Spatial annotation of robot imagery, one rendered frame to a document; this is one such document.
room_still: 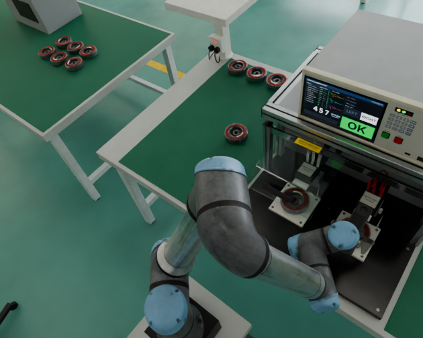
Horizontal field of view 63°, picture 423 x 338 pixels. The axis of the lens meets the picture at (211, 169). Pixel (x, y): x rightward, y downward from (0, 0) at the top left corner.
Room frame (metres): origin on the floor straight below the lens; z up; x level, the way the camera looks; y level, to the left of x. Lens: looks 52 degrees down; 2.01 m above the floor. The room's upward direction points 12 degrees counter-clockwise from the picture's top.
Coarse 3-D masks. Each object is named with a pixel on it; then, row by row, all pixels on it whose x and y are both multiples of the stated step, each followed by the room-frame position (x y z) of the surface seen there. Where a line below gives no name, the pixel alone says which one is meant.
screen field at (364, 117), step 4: (344, 108) 0.74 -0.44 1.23; (348, 108) 0.73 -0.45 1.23; (344, 112) 0.74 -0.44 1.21; (348, 112) 0.73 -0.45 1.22; (352, 112) 0.72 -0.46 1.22; (356, 112) 0.71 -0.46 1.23; (360, 112) 0.70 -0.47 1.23; (352, 116) 0.72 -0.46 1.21; (356, 116) 0.71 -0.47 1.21; (360, 116) 0.70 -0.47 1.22; (364, 116) 0.69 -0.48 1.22; (368, 116) 0.69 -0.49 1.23; (372, 116) 0.68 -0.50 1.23; (364, 120) 0.69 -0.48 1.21; (368, 120) 0.68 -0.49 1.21; (372, 120) 0.68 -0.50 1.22; (376, 120) 0.67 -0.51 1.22
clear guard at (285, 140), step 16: (288, 128) 0.85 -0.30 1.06; (288, 144) 0.78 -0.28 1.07; (320, 144) 0.75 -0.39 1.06; (272, 160) 0.72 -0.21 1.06; (288, 160) 0.71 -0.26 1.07; (304, 160) 0.69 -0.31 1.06; (320, 160) 0.68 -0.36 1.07; (336, 160) 0.67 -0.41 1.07; (256, 176) 0.69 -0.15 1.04; (272, 176) 0.66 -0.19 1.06; (288, 176) 0.64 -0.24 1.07; (304, 176) 0.63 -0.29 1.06; (320, 176) 0.62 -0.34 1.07; (288, 192) 0.60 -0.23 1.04; (304, 192) 0.57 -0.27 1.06; (320, 192) 0.56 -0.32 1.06; (288, 208) 0.56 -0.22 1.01; (304, 208) 0.54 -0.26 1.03
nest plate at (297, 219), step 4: (272, 204) 0.72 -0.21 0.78; (276, 204) 0.72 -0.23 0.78; (280, 204) 0.71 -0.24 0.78; (272, 208) 0.70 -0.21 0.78; (276, 208) 0.70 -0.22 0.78; (280, 208) 0.69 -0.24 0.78; (276, 212) 0.68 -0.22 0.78; (280, 212) 0.68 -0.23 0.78; (284, 212) 0.67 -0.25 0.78; (284, 216) 0.66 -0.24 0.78; (288, 216) 0.65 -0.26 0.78; (292, 216) 0.65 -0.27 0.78; (296, 216) 0.64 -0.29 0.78; (300, 216) 0.64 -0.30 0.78; (292, 220) 0.63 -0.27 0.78; (296, 220) 0.63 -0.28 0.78; (300, 220) 0.62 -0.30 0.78; (304, 220) 0.62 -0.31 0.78; (296, 224) 0.61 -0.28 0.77; (300, 224) 0.61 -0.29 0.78
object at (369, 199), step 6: (372, 180) 0.66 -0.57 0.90; (366, 186) 0.64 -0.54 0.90; (378, 186) 0.63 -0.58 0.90; (390, 186) 0.63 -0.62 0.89; (366, 192) 0.61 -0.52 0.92; (372, 192) 0.60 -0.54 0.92; (378, 192) 0.61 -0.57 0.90; (384, 192) 0.60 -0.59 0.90; (360, 198) 0.59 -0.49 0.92; (366, 198) 0.59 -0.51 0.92; (372, 198) 0.58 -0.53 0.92; (378, 198) 0.58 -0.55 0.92; (366, 204) 0.56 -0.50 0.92; (372, 204) 0.56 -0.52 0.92; (378, 204) 0.55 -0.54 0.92; (354, 210) 0.57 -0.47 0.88
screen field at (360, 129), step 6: (342, 120) 0.74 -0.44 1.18; (348, 120) 0.72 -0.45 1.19; (342, 126) 0.73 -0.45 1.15; (348, 126) 0.72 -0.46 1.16; (354, 126) 0.71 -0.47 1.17; (360, 126) 0.70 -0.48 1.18; (366, 126) 0.68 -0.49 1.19; (354, 132) 0.71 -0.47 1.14; (360, 132) 0.69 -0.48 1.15; (366, 132) 0.68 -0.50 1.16; (372, 132) 0.67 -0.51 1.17
